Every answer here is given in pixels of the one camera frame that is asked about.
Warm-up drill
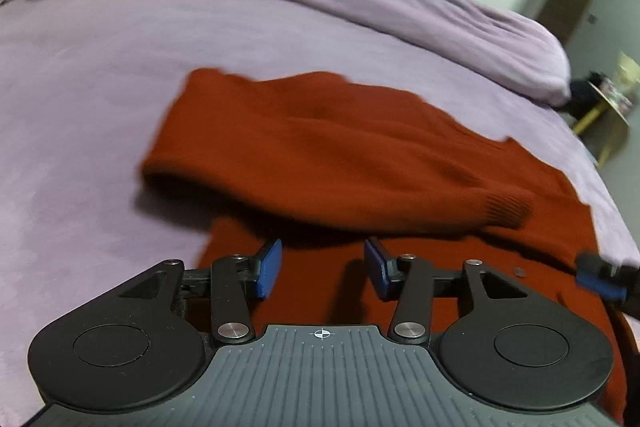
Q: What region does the black bag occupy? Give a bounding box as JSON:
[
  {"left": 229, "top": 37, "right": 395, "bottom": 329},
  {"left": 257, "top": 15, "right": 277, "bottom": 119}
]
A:
[{"left": 564, "top": 72, "right": 605, "bottom": 120}]

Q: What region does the purple bed sheet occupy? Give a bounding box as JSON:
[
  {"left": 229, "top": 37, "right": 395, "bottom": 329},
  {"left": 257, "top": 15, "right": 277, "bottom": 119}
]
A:
[{"left": 1, "top": 0, "right": 639, "bottom": 426}]

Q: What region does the yellow side table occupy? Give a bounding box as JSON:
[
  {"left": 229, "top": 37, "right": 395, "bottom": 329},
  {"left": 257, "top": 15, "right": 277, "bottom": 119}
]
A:
[{"left": 572, "top": 83, "right": 631, "bottom": 170}]

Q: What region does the red knitted sweater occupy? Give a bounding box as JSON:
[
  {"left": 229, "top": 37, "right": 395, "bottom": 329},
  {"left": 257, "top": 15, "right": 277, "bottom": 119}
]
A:
[{"left": 140, "top": 67, "right": 629, "bottom": 425}]

